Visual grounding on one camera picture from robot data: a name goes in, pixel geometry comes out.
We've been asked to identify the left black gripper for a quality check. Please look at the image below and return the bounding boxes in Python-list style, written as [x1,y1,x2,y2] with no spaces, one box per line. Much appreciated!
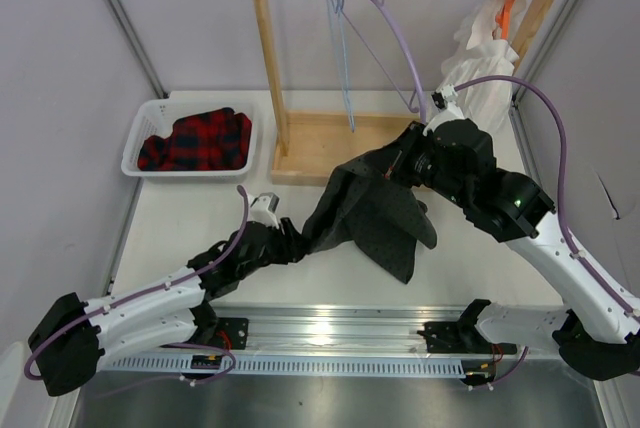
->
[238,217,313,279]

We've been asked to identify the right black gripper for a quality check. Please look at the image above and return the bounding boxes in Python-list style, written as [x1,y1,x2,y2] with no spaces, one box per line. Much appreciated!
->
[367,120,471,209]

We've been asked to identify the dark grey dotted skirt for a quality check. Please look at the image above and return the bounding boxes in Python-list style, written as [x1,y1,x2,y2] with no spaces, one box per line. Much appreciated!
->
[302,147,437,284]

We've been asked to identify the light blue wire hanger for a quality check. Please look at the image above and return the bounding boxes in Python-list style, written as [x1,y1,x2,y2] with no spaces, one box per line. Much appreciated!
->
[325,0,356,132]

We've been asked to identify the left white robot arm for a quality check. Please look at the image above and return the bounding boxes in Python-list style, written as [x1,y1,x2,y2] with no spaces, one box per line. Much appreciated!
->
[23,218,309,397]

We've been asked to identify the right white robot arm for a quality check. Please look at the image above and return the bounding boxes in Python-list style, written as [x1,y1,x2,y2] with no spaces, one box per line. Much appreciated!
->
[382,119,639,381]

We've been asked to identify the purple plastic hanger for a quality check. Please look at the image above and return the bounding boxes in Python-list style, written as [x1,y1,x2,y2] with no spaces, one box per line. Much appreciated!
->
[343,0,427,122]

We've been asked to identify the orange plastic hanger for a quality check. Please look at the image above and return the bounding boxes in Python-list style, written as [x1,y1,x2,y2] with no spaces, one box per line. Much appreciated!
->
[494,0,518,40]

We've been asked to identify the wooden clothes rack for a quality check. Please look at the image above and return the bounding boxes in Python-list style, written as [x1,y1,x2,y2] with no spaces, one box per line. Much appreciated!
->
[253,0,555,186]

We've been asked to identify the red plaid garment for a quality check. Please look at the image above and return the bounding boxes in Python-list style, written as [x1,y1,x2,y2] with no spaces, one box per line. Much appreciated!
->
[136,107,252,172]

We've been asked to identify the white ruffled garment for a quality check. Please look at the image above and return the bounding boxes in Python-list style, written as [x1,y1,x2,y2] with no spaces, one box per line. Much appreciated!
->
[439,0,529,132]

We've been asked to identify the white plastic basket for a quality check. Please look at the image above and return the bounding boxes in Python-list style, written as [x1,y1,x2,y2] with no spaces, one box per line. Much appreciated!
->
[121,98,260,181]

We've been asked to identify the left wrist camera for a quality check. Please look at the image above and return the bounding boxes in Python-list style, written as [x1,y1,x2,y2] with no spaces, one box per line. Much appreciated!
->
[248,192,279,228]

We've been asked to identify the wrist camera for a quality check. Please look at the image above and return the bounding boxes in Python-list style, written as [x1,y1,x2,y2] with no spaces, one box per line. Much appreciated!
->
[431,84,465,124]
[248,192,279,228]

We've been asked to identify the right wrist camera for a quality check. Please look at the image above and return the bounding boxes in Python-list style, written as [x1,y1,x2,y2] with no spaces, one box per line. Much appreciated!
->
[431,84,465,124]

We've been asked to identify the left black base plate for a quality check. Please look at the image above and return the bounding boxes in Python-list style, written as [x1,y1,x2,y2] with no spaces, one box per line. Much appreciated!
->
[198,317,250,351]

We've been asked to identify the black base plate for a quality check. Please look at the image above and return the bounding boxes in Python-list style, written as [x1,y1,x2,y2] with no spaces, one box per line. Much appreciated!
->
[416,321,518,355]
[198,317,250,351]

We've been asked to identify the white slotted cable duct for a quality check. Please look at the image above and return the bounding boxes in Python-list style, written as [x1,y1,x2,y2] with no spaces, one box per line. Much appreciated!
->
[107,352,466,379]

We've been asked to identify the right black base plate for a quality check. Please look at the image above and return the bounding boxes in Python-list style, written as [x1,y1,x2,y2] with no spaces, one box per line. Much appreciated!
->
[416,321,518,355]

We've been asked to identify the aluminium mounting rail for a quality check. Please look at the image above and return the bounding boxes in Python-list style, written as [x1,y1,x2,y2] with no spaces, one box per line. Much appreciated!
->
[99,303,571,360]

